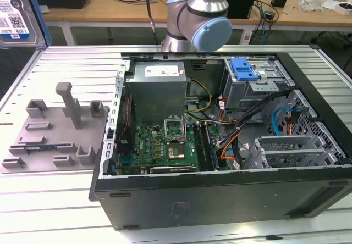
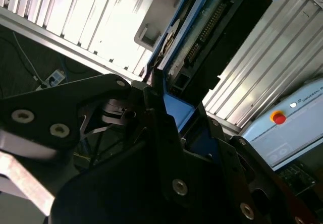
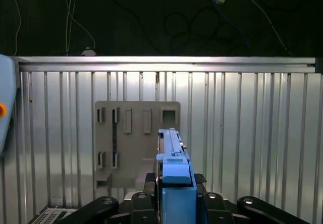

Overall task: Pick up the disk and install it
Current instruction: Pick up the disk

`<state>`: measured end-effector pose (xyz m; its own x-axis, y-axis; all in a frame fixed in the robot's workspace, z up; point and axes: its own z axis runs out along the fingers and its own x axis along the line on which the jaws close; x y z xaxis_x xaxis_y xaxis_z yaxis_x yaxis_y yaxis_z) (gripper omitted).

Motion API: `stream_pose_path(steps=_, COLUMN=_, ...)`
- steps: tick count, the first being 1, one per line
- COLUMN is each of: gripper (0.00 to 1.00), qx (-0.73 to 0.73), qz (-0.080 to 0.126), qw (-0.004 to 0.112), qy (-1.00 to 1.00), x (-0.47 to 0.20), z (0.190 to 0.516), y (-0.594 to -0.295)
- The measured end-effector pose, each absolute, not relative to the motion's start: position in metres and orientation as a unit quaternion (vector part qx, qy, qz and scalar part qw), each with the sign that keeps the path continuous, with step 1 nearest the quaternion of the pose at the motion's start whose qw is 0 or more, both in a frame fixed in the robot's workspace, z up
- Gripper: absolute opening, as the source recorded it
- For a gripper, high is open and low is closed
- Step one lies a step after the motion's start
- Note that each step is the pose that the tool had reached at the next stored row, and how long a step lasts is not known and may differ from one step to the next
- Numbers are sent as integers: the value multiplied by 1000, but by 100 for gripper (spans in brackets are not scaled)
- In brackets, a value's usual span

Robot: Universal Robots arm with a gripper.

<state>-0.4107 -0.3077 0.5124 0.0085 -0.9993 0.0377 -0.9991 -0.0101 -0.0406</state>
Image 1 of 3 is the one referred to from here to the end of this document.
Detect orange power wire black plug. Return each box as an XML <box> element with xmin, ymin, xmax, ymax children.
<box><xmin>285</xmin><ymin>108</ymin><xmax>303</xmax><ymax>138</ymax></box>

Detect hard disk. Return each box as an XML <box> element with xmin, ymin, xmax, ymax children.
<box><xmin>0</xmin><ymin>0</ymin><xmax>52</xmax><ymax>49</ymax></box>

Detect metal disk bay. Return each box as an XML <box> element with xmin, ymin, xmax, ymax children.
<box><xmin>244</xmin><ymin>135</ymin><xmax>346</xmax><ymax>170</ymax></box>

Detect metal socket cover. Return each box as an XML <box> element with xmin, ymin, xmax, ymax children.
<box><xmin>163</xmin><ymin>117</ymin><xmax>188</xmax><ymax>143</ymax></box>

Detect grey power supply unit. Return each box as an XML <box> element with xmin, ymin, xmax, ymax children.
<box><xmin>124</xmin><ymin>61</ymin><xmax>188</xmax><ymax>118</ymax></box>

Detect black RAM slot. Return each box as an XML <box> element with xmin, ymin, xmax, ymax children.
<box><xmin>193</xmin><ymin>122</ymin><xmax>210</xmax><ymax>171</ymax></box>

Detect CPU socket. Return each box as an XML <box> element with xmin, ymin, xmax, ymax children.
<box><xmin>167</xmin><ymin>143</ymin><xmax>185</xmax><ymax>159</ymax></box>

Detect green motherboard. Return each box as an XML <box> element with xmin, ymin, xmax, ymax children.
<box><xmin>117</xmin><ymin>123</ymin><xmax>229</xmax><ymax>173</ymax></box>

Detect installed RAM stick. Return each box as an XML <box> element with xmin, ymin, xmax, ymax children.
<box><xmin>202</xmin><ymin>123</ymin><xmax>220</xmax><ymax>170</ymax></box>

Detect black graphics card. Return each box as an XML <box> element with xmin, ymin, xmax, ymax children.
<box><xmin>150</xmin><ymin>165</ymin><xmax>197</xmax><ymax>173</ymax></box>

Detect metal optical drive cage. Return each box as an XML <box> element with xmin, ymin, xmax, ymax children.
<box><xmin>222</xmin><ymin>58</ymin><xmax>296</xmax><ymax>113</ymax></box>

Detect blue drive latch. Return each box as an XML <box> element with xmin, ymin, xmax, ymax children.
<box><xmin>230</xmin><ymin>58</ymin><xmax>259</xmax><ymax>82</ymax></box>

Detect black PC case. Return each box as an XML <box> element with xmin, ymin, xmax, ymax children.
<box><xmin>88</xmin><ymin>51</ymin><xmax>352</xmax><ymax>231</ymax></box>

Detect grey parts rack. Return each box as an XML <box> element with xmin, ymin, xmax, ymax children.
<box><xmin>0</xmin><ymin>82</ymin><xmax>111</xmax><ymax>175</ymax></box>

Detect wooden desk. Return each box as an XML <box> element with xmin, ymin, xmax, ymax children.
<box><xmin>27</xmin><ymin>0</ymin><xmax>352</xmax><ymax>33</ymax></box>

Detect green RAM stick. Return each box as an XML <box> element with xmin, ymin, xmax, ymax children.
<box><xmin>24</xmin><ymin>144</ymin><xmax>60</xmax><ymax>151</ymax></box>

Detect clear plastic bags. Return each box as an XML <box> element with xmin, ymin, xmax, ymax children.
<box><xmin>299</xmin><ymin>0</ymin><xmax>329</xmax><ymax>11</ymax></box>

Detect white box black inlay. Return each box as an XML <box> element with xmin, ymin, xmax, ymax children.
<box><xmin>321</xmin><ymin>0</ymin><xmax>352</xmax><ymax>16</ymax></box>

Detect yellow wires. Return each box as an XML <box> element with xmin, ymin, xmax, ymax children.
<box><xmin>183</xmin><ymin>78</ymin><xmax>213</xmax><ymax>120</ymax></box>

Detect orange wire bundle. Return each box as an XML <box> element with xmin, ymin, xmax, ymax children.
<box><xmin>216</xmin><ymin>128</ymin><xmax>243</xmax><ymax>162</ymax></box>

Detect black sleeved cable bundle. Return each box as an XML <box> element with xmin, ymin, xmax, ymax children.
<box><xmin>232</xmin><ymin>89</ymin><xmax>294</xmax><ymax>131</ymax></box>

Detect blue data wire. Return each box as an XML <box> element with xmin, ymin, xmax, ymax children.
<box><xmin>271</xmin><ymin>106</ymin><xmax>292</xmax><ymax>140</ymax></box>

